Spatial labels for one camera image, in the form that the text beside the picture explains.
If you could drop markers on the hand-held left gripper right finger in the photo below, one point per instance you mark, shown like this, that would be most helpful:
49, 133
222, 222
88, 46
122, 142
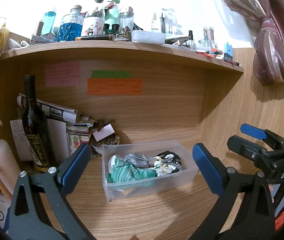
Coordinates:
207, 170

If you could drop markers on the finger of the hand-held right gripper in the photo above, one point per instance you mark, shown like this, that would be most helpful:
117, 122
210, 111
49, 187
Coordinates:
244, 146
253, 131

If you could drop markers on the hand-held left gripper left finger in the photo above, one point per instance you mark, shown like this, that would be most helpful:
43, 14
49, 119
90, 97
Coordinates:
75, 167

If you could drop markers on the black patterned sock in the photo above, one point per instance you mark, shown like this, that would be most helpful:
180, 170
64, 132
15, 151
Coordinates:
172, 156

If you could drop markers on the floral printed sock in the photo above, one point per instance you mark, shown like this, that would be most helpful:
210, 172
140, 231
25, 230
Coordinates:
162, 167

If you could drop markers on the clear plastic box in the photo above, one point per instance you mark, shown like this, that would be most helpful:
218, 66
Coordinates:
157, 185

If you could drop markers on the green striped sock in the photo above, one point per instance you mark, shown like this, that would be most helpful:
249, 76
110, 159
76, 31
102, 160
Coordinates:
132, 173

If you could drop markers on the grey knit sock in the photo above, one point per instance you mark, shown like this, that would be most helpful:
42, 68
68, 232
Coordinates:
134, 158

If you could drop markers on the glass bowl of beads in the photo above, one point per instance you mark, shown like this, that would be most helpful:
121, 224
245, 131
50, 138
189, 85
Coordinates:
98, 148

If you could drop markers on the stack of books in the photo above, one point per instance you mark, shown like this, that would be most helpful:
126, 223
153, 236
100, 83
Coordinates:
78, 135

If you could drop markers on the white paper sheet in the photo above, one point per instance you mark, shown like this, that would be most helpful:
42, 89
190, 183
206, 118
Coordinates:
57, 137

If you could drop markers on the small white card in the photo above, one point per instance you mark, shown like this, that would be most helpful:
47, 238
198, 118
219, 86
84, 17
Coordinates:
103, 132

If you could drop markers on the dark wine bottle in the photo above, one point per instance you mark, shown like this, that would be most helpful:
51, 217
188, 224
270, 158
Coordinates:
35, 130

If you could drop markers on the rolled newspaper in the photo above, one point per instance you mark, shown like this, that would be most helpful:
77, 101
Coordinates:
57, 110

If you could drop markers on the printed paper receipt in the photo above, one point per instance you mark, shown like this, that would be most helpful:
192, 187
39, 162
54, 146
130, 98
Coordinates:
19, 140

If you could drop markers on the pink water bottle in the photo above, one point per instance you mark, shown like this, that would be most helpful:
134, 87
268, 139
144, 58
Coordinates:
1, 162

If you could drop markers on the blue plastic block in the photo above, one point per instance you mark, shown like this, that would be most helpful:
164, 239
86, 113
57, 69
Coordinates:
228, 51

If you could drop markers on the white printed box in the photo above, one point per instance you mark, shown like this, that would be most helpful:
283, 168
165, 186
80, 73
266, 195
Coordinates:
0, 212

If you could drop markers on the orange paper note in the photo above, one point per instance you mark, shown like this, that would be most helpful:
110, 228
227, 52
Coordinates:
114, 87

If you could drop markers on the brown striped curtain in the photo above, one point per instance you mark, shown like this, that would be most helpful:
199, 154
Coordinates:
269, 42

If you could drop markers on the orange marker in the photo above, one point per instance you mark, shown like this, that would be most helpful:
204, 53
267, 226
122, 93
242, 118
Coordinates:
207, 52

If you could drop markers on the pink paper note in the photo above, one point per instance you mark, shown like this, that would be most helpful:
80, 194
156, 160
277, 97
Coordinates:
62, 75

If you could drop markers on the green paper note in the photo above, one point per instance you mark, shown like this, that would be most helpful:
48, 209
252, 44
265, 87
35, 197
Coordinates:
110, 74

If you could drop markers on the glass jar of brown sticks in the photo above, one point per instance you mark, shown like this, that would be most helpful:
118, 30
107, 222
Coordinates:
208, 35

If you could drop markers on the wooden shelf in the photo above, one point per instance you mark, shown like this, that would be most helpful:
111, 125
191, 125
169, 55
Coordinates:
107, 48

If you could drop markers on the brown pen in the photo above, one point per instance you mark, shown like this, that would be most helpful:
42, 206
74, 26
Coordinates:
95, 38

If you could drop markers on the clear plastic jars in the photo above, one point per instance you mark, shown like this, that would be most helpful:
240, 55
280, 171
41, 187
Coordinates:
170, 21

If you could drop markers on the blue faceted glass bottle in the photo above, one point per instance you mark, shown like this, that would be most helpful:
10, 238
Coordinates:
69, 28

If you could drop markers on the white lidded plastic container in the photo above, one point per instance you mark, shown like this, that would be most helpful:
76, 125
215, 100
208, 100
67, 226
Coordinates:
148, 37

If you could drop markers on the black upright pen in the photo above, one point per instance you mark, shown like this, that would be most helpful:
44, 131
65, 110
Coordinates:
162, 22

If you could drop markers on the brown cardboard tube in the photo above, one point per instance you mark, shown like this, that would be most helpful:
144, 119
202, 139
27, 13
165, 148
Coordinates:
38, 28

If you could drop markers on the clear bottle with foil top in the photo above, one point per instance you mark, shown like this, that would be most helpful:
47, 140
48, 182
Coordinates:
94, 25

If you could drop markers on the yellow hanging item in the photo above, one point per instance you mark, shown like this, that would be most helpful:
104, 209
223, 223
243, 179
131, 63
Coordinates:
3, 40

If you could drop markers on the small labelled clear bottle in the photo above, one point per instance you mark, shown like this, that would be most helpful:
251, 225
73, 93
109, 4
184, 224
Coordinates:
154, 22

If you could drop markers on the teal plastic bottle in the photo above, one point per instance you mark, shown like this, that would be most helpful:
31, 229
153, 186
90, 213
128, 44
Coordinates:
49, 22

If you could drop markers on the green pump bottle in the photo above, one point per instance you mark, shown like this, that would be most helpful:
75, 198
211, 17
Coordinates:
112, 17

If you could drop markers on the clear glass bottle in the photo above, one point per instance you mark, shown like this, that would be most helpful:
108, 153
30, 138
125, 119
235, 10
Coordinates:
127, 17

